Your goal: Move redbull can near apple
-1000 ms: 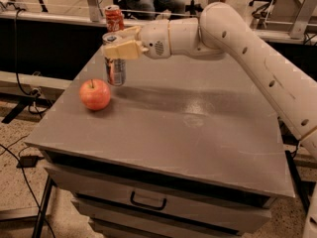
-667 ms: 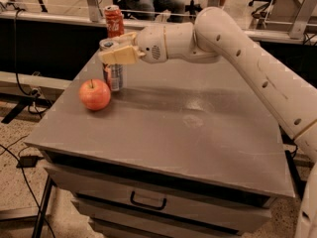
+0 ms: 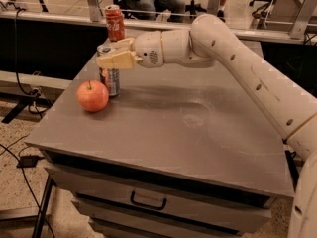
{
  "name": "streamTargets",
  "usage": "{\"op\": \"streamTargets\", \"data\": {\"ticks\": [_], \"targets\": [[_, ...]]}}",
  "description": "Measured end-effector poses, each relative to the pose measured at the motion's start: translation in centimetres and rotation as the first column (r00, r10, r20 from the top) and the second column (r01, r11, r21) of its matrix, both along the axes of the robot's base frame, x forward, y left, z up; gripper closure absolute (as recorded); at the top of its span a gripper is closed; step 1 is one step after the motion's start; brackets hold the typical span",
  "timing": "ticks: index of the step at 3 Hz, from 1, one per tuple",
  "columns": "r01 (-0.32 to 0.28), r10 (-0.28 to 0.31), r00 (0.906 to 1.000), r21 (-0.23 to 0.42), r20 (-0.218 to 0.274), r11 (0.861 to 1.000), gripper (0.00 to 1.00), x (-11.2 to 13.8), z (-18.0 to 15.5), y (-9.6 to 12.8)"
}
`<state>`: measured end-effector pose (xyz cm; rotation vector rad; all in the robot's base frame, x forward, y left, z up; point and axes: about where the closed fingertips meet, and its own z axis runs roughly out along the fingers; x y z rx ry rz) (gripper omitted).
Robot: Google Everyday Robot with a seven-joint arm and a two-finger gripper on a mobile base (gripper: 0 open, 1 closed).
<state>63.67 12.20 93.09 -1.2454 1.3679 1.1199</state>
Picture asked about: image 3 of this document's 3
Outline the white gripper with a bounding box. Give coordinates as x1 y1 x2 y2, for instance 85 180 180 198
96 31 163 69

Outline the silver redbull can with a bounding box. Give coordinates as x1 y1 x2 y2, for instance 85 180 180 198
96 43 121 98

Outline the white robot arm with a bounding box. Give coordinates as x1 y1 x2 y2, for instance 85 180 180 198
96 14 317 238

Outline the red coca-cola can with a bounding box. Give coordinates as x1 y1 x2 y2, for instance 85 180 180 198
105 5 125 41

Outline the red apple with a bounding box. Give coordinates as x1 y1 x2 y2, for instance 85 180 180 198
76 80 109 112

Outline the seated person in jeans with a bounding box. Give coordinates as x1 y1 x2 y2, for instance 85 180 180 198
129 0 185 23

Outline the grey drawer cabinet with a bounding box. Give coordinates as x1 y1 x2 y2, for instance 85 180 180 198
25 30 295 238

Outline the black power adapter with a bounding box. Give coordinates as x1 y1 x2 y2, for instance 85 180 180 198
17 156 40 169

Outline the black hanging cable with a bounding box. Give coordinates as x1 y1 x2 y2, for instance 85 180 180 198
12 7 51 116

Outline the black drawer handle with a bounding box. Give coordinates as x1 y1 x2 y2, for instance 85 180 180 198
130 191 167 211

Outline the black floor cable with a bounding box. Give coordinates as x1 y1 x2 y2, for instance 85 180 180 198
0 134 57 238

